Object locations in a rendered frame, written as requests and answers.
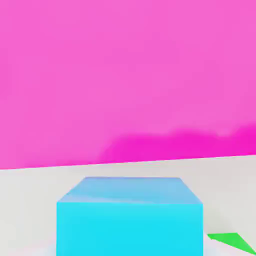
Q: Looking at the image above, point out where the large pink box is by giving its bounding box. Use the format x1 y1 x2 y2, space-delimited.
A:
0 0 256 170

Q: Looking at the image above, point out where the small cyan cube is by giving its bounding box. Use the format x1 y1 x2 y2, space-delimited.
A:
56 176 204 256

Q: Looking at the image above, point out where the small green cube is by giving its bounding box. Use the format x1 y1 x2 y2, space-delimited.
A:
206 232 256 256

